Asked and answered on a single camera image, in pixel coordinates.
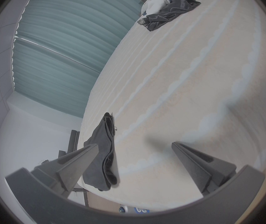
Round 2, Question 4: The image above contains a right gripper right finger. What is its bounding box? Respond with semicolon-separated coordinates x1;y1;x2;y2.
171;142;237;195

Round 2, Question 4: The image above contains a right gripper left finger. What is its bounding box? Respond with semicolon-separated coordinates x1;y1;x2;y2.
31;144;99;199

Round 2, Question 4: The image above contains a black T-shirt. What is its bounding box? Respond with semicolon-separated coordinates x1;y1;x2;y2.
83;113;119;191

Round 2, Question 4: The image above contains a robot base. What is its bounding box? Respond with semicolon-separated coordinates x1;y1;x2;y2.
118;204;150;215

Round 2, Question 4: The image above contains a bed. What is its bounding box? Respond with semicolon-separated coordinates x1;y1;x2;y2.
78;0;266;213

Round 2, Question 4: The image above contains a blue-green curtain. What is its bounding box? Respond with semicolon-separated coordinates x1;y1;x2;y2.
16;0;147;73
11;37;101;118

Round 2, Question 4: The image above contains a black satin garment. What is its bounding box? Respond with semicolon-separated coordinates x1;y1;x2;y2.
136;0;201;32

